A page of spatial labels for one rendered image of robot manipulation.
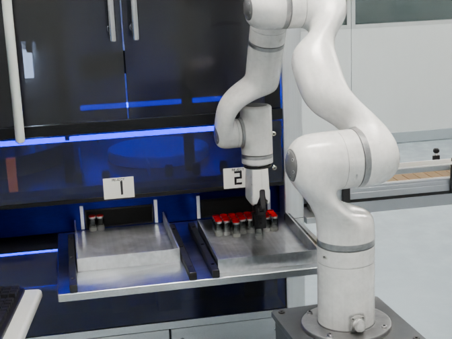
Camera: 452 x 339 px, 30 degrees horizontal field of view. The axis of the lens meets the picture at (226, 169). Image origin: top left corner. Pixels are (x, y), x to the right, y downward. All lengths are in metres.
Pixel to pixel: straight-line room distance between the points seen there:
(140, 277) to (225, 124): 0.44
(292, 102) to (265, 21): 0.59
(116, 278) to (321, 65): 0.74
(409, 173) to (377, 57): 4.67
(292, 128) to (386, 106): 5.12
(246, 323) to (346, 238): 0.91
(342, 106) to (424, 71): 5.87
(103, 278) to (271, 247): 0.46
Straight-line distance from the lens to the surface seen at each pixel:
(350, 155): 1.67
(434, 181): 2.74
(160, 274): 2.10
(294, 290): 2.56
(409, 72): 7.56
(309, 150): 1.65
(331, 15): 1.86
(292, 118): 2.42
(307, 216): 2.52
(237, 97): 2.13
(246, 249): 2.23
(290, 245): 2.26
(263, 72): 2.10
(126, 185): 2.37
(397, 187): 2.69
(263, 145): 2.21
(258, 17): 1.85
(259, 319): 2.57
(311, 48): 1.80
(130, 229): 2.46
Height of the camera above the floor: 1.62
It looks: 14 degrees down
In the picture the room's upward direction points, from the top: 2 degrees counter-clockwise
